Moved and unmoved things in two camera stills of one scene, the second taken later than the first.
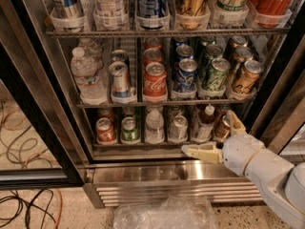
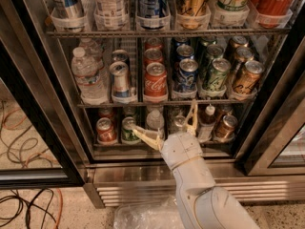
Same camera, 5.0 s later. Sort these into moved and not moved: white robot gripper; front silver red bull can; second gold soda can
Moved: white robot gripper
Not moved: second gold soda can; front silver red bull can
